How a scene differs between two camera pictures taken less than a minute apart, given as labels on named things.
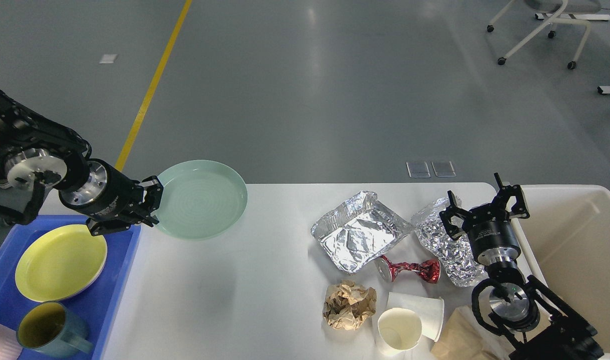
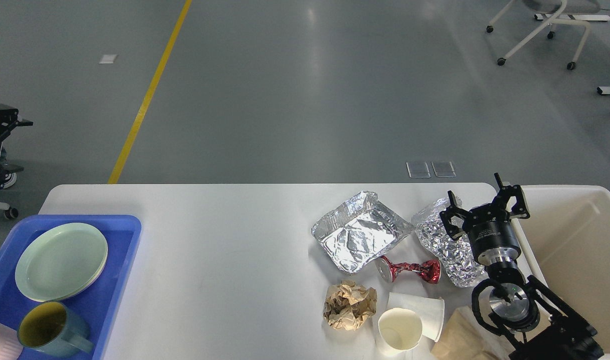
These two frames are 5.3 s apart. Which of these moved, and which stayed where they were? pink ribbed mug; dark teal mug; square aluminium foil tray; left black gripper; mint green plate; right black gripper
Moved: mint green plate; left black gripper
Stayed: right black gripper; dark teal mug; pink ribbed mug; square aluminium foil tray
